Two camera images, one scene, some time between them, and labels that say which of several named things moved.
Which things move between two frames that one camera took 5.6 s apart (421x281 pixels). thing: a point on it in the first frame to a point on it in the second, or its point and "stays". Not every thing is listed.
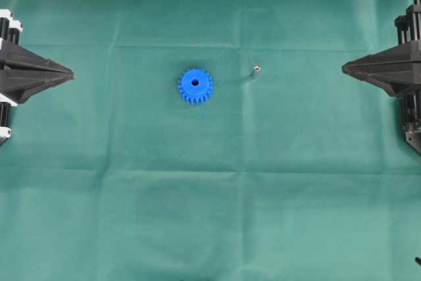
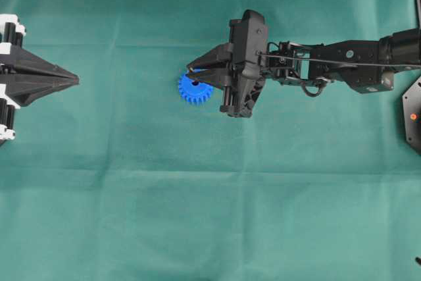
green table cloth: x=293 y=170 stays
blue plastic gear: x=195 y=85 stays
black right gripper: x=397 y=70 to x=248 y=43
